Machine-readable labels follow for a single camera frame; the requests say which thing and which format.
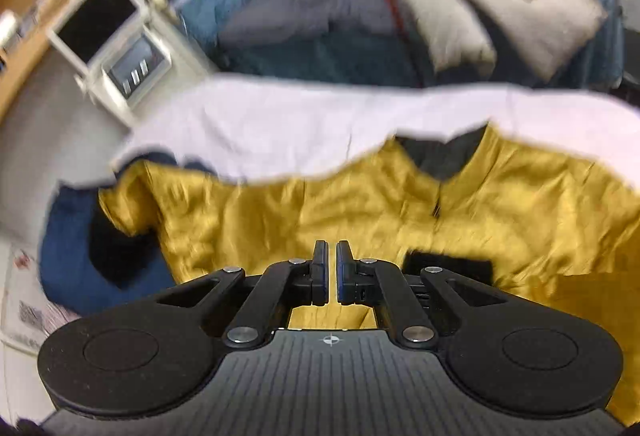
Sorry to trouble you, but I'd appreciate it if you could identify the gold satin jacket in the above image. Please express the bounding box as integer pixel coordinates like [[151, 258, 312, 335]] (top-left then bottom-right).
[[99, 126, 639, 424]]

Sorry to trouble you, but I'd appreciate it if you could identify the navy blue folded garment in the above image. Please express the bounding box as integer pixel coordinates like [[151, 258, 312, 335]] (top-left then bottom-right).
[[39, 152, 216, 317]]

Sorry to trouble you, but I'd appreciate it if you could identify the white bedside appliance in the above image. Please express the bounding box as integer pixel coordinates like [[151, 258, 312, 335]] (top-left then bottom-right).
[[47, 0, 215, 128]]

